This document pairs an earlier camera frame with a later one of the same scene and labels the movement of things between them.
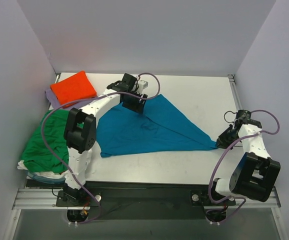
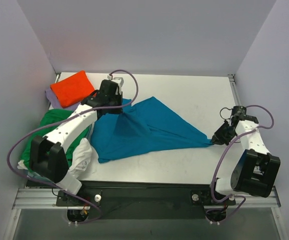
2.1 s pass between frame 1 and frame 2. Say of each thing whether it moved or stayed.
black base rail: stayed
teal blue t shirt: moved
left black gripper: moved
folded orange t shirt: stayed
